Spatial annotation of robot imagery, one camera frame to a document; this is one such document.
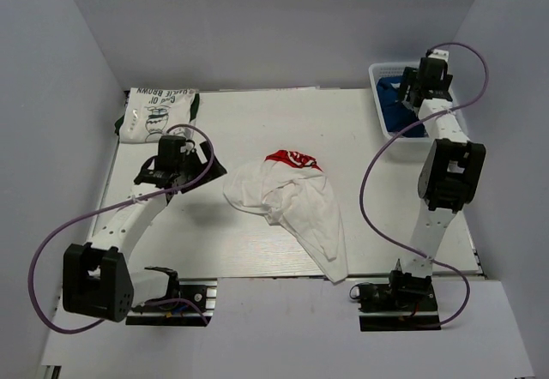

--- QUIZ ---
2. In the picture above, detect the blue and white t-shirt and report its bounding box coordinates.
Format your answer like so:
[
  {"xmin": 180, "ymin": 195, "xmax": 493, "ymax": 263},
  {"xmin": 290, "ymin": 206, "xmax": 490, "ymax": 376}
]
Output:
[{"xmin": 376, "ymin": 75, "xmax": 419, "ymax": 133}]

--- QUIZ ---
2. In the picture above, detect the white Coca-Cola t-shirt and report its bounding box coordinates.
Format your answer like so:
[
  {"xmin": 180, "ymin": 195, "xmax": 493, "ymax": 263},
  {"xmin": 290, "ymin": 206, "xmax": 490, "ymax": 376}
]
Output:
[{"xmin": 223, "ymin": 149, "xmax": 348, "ymax": 284}]

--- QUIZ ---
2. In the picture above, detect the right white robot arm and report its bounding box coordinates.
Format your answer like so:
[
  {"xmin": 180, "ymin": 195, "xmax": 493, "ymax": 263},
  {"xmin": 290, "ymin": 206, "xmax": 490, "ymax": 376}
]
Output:
[{"xmin": 389, "ymin": 49, "xmax": 486, "ymax": 290}]

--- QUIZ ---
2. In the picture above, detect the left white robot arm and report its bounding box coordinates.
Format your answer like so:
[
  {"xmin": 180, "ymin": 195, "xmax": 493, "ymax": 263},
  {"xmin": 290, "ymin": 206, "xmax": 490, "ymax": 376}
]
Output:
[{"xmin": 62, "ymin": 135, "xmax": 226, "ymax": 322}]

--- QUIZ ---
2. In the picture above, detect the white plastic basket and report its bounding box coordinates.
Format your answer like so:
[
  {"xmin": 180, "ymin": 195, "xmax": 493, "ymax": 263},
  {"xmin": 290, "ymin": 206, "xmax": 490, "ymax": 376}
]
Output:
[{"xmin": 368, "ymin": 61, "xmax": 468, "ymax": 142}]

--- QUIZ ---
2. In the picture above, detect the folded white Charlie Brown shirt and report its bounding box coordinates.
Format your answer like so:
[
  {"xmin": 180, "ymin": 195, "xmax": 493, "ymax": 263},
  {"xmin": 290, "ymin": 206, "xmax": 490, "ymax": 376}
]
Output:
[{"xmin": 115, "ymin": 87, "xmax": 200, "ymax": 144}]

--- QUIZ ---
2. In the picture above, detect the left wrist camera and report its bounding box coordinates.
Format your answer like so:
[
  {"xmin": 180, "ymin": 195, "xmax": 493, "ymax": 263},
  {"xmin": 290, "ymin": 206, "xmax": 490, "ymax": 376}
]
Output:
[{"xmin": 181, "ymin": 141, "xmax": 208, "ymax": 163}]

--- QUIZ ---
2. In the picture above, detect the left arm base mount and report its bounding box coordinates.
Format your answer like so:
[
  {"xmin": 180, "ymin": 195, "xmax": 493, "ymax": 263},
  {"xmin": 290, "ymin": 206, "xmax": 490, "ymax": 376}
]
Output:
[{"xmin": 125, "ymin": 280, "xmax": 218, "ymax": 328}]

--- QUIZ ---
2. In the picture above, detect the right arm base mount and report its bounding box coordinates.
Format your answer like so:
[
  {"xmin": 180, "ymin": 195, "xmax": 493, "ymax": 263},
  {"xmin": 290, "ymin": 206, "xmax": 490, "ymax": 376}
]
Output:
[{"xmin": 349, "ymin": 270, "xmax": 442, "ymax": 333}]

